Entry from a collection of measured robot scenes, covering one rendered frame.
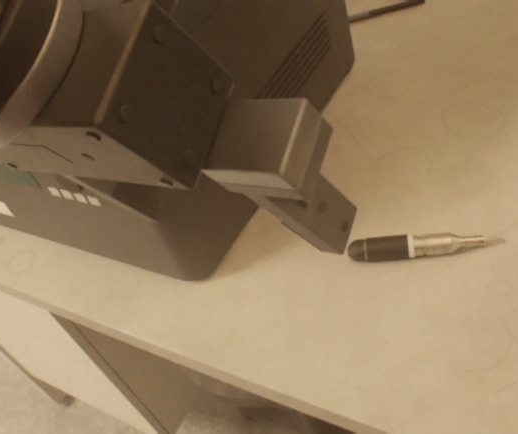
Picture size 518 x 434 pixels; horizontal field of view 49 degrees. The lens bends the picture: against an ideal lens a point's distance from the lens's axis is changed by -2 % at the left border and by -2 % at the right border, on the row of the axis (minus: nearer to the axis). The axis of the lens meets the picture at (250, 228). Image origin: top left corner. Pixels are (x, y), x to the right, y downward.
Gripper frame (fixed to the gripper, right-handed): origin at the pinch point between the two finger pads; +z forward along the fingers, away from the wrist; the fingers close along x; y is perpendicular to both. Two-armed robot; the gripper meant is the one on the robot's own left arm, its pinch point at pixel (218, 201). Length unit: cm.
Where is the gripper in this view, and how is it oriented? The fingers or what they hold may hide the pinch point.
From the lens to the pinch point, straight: 32.1
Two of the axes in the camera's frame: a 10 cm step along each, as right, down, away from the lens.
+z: 5.5, 3.5, 7.6
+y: 3.1, -9.3, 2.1
